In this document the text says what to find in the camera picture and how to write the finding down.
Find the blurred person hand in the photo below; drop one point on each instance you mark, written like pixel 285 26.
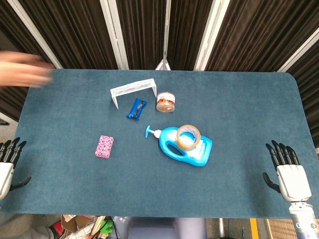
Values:
pixel 22 71

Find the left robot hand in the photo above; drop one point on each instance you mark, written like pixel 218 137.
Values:
pixel 6 171

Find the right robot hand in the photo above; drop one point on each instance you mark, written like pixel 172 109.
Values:
pixel 292 181

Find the pink patterned sponge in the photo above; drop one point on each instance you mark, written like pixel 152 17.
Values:
pixel 104 147

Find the purple-grey robot base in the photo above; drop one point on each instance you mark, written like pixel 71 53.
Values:
pixel 162 229

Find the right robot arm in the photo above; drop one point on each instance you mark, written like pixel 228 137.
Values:
pixel 302 221

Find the dark brown curtain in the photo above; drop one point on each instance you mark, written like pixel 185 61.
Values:
pixel 74 30

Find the cardboard box clutter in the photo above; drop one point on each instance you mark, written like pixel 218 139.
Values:
pixel 77 227

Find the teal felt table mat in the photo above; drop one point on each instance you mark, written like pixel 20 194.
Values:
pixel 224 112

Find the green plastic toy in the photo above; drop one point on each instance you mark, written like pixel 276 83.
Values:
pixel 107 225

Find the tan packing tape roll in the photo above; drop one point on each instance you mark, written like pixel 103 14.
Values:
pixel 183 145

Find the blue snack wrapper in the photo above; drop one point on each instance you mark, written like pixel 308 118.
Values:
pixel 136 109

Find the blue detergent pump bottle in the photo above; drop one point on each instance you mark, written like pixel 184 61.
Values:
pixel 167 135

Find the thin white stand pole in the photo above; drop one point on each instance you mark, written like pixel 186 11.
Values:
pixel 164 49

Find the clear jar with orange contents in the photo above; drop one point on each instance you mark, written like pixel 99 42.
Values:
pixel 165 103

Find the white metal frame post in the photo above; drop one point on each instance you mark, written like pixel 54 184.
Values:
pixel 114 35
pixel 299 52
pixel 210 35
pixel 35 33

